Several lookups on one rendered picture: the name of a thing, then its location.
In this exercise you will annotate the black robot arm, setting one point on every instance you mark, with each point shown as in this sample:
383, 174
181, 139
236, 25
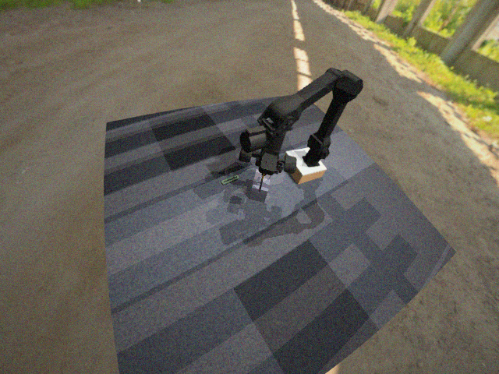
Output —
287, 110

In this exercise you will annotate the green rectangular holder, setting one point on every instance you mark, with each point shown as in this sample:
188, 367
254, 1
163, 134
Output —
235, 178

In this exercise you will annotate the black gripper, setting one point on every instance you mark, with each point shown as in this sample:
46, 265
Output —
290, 162

